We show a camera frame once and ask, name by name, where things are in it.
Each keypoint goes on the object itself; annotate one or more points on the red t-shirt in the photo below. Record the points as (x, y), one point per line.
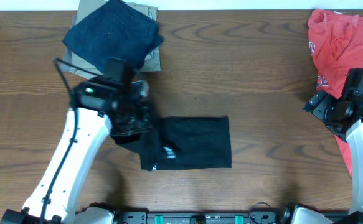
(336, 46)

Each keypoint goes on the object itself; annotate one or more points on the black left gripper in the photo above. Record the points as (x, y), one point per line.
(147, 124)

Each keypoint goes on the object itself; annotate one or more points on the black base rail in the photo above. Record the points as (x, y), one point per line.
(259, 213)

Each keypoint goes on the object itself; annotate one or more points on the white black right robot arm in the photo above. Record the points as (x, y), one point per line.
(354, 137)

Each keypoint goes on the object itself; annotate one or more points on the black t-shirt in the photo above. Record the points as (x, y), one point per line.
(182, 143)

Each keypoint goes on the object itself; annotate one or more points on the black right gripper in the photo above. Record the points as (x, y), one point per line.
(327, 101)

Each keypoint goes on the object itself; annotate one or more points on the folded navy blue shorts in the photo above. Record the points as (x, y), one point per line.
(114, 30)

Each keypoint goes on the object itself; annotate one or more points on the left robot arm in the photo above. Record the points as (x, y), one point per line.
(99, 108)

